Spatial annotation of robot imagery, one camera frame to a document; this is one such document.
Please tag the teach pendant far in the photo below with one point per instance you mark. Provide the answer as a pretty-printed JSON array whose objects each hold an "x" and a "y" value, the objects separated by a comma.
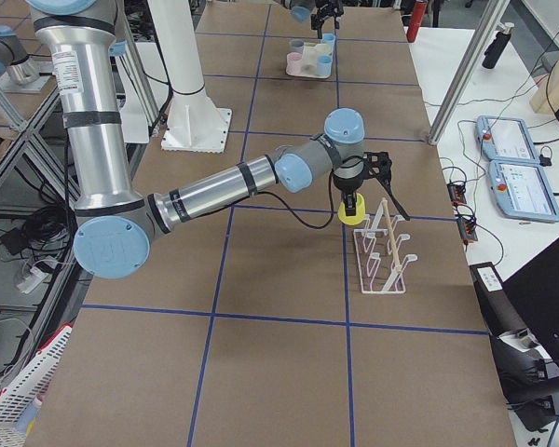
[{"x": 505, "y": 139}]

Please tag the light blue cup rear left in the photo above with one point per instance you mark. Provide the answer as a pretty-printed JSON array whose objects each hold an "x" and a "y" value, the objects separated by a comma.
[{"x": 328, "y": 39}]

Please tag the aluminium frame post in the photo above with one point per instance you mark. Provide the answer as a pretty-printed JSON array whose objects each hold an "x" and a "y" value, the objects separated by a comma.
[{"x": 478, "y": 42}]

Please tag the black bottle on desk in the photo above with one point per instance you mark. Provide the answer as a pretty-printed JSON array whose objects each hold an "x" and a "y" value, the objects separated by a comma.
[{"x": 496, "y": 48}]

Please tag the red cylinder bottle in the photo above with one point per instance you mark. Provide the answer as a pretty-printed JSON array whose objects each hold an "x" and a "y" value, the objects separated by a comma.
[{"x": 415, "y": 21}]

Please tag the cream plastic tray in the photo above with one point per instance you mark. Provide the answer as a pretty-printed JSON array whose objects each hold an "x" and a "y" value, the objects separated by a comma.
[{"x": 309, "y": 61}]

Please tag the pale yellow-green cup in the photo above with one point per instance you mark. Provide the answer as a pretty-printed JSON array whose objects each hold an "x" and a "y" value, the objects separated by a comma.
[{"x": 324, "y": 49}]

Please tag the white pedestal column base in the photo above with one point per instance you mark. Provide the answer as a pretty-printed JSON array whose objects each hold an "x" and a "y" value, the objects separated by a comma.
[{"x": 194, "y": 122}]

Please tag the teach pendant near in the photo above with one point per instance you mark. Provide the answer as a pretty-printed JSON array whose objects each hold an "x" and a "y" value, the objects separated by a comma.
[{"x": 522, "y": 191}]

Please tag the pink cup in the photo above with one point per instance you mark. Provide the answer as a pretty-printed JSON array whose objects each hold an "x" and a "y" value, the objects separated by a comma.
[{"x": 293, "y": 63}]

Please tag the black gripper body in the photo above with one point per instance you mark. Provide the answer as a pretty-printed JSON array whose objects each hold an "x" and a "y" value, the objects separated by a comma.
[
  {"x": 320, "y": 16},
  {"x": 347, "y": 188}
]

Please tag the light blue cup rear right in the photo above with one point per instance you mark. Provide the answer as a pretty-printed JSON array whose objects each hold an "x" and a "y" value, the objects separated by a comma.
[{"x": 324, "y": 66}]

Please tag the teach pendant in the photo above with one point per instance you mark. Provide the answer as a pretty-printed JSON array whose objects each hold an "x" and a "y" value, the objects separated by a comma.
[
  {"x": 505, "y": 139},
  {"x": 522, "y": 191}
]

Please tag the grey cup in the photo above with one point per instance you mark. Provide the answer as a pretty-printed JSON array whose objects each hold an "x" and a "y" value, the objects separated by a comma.
[{"x": 296, "y": 46}]

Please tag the white plastic basket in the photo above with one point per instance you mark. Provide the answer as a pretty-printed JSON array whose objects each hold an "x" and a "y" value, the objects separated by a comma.
[{"x": 22, "y": 399}]

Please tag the white wire cup rack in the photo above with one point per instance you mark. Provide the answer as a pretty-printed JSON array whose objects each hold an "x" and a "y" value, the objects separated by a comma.
[{"x": 377, "y": 245}]

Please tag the bright yellow cup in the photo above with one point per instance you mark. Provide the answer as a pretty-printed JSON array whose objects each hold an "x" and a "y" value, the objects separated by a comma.
[{"x": 361, "y": 211}]

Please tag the light blue cup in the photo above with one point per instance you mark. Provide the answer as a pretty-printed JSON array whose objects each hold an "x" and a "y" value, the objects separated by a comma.
[
  {"x": 328, "y": 39},
  {"x": 324, "y": 66}
]

